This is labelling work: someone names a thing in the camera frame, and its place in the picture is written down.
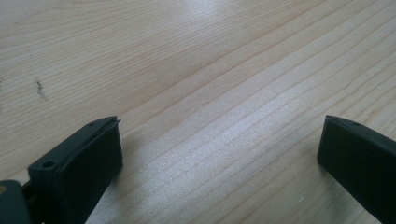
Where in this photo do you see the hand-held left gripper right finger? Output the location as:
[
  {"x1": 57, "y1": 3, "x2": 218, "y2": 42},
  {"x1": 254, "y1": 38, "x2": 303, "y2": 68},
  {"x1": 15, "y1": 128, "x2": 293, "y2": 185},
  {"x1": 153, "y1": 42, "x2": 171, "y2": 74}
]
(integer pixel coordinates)
[{"x1": 317, "y1": 114, "x2": 396, "y2": 224}]

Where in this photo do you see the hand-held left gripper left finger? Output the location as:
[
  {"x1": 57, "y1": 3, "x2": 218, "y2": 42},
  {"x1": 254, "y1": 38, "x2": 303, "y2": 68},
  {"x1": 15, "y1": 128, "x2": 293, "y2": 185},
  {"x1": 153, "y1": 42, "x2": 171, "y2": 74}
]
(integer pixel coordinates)
[{"x1": 27, "y1": 116, "x2": 124, "y2": 224}]

